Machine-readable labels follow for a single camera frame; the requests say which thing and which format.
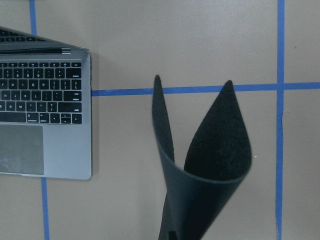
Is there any black mouse pad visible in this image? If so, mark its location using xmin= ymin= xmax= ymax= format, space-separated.
xmin=152 ymin=76 xmax=252 ymax=240

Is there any grey laptop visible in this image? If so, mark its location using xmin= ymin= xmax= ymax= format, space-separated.
xmin=0 ymin=27 xmax=92 ymax=180

